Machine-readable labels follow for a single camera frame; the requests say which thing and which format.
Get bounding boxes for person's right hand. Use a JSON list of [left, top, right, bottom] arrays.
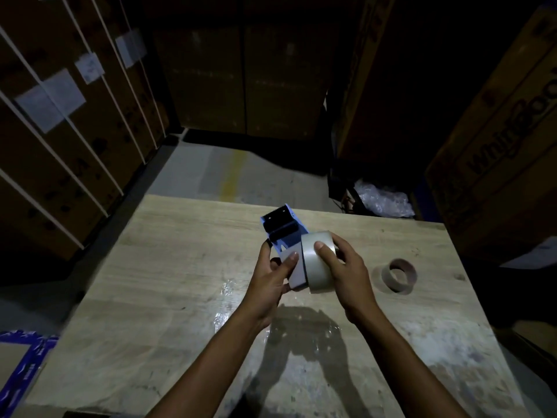
[[314, 232, 379, 325]]

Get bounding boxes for person's left hand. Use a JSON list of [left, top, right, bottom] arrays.
[[237, 239, 300, 329]]

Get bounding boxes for clear packing tape roll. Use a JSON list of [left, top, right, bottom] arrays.
[[300, 231, 338, 294]]

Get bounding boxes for cardboard tape core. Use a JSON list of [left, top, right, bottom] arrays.
[[381, 258, 418, 296]]

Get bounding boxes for blue tape dispenser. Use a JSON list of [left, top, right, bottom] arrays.
[[260, 204, 310, 291]]

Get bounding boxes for person's right forearm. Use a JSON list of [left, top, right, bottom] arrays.
[[355, 307, 471, 418]]

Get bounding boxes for person's left forearm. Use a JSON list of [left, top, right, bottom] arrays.
[[146, 308, 273, 418]]

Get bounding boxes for cardboard box with blue tape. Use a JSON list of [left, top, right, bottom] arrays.
[[0, 329, 60, 418]]

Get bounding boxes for crumpled clear plastic wrap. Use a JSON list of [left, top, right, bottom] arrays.
[[355, 178, 415, 219]]

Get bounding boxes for large printed cardboard box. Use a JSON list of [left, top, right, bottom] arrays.
[[424, 3, 557, 257]]

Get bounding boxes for tall dark cardboard box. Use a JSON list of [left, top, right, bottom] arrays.
[[332, 0, 436, 170]]

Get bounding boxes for dark brown cardboard box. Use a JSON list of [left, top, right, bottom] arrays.
[[241, 26, 331, 140], [152, 26, 247, 135]]

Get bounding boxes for medium white paper label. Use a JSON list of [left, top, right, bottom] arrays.
[[115, 28, 148, 69]]

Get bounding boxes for small white paper label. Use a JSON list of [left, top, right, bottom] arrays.
[[74, 52, 106, 85]]

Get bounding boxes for large white paper label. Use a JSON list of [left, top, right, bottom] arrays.
[[15, 68, 87, 134]]

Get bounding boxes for blue metal rack post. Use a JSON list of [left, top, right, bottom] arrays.
[[411, 180, 440, 222]]

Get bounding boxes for brown cardboard box white straps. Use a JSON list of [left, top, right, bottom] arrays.
[[0, 0, 171, 262]]

